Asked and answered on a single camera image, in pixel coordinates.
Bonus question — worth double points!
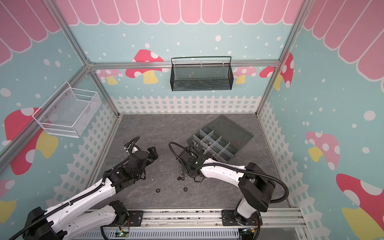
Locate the white slotted cable duct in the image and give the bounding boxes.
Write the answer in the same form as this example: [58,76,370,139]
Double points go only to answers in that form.
[76,228,240,240]

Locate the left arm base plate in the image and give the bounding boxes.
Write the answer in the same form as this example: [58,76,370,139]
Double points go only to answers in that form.
[117,211,144,227]

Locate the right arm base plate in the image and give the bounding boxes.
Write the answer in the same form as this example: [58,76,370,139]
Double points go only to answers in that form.
[222,210,263,226]

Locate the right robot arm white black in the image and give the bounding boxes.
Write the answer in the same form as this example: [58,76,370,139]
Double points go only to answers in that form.
[169,142,289,226]

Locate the dark green compartment organizer box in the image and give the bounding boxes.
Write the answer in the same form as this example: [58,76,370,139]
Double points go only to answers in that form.
[187,115,254,163]

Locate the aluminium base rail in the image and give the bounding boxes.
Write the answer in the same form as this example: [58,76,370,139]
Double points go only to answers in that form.
[89,207,305,229]

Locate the white wire mesh basket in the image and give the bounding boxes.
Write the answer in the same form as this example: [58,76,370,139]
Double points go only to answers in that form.
[32,82,102,138]

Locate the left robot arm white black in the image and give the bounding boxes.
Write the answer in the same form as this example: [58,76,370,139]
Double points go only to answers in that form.
[11,137,159,240]

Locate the black wire mesh basket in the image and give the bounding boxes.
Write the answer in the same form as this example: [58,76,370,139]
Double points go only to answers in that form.
[170,56,234,92]

